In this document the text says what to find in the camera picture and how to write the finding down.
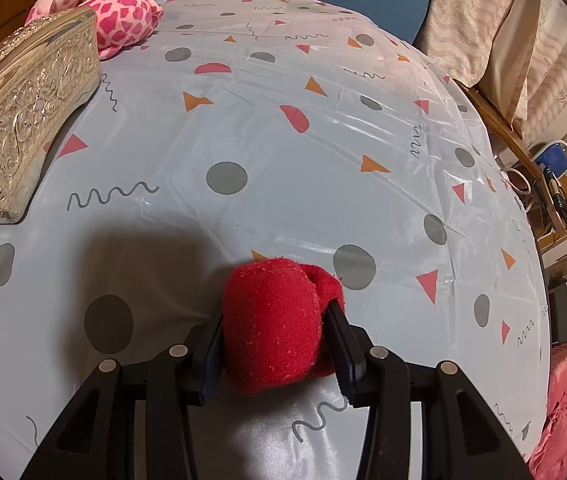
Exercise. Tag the blue folding chair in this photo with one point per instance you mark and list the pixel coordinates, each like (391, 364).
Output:
(556, 154)

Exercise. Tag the wooden cabinet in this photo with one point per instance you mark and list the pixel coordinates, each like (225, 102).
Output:
(8, 5)

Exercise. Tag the dark hand tool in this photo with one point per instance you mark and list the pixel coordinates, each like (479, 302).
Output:
(558, 200)

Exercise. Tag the red sock ball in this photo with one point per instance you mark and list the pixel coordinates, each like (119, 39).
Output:
(273, 325)

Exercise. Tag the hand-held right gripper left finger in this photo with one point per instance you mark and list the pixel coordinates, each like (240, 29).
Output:
(211, 360)

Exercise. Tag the ornate silver tissue box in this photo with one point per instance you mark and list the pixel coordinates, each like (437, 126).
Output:
(23, 110)

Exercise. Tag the patterned light blue tablecloth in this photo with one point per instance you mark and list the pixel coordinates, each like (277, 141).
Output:
(313, 160)

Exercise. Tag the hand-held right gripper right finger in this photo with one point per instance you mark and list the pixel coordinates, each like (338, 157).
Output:
(343, 360)

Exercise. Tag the pink spotted plush toy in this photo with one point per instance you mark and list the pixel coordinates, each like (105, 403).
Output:
(118, 15)

